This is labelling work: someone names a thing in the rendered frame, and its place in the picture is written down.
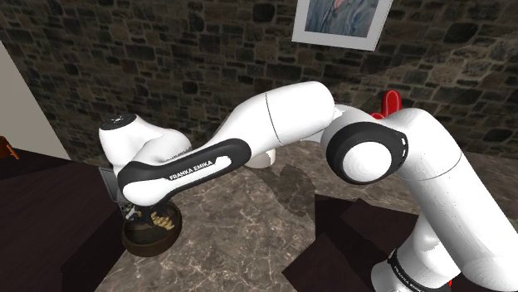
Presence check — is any yellow ridged thing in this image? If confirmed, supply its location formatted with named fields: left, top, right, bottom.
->
left=151, top=210, right=176, bottom=232

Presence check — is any brown round bowl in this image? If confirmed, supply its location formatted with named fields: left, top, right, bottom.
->
left=121, top=200, right=183, bottom=258

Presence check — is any white rounded cup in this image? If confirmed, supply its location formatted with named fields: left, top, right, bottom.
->
left=244, top=148, right=277, bottom=170

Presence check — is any brown wooden furniture piece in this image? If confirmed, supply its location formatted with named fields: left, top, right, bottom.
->
left=0, top=135, right=21, bottom=161

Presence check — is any dark robot stand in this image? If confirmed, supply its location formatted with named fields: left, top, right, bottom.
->
left=281, top=193, right=422, bottom=292

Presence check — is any red vase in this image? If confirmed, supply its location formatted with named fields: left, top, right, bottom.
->
left=369, top=89, right=403, bottom=120

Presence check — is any white framed wall picture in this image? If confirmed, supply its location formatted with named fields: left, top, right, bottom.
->
left=291, top=0, right=395, bottom=52

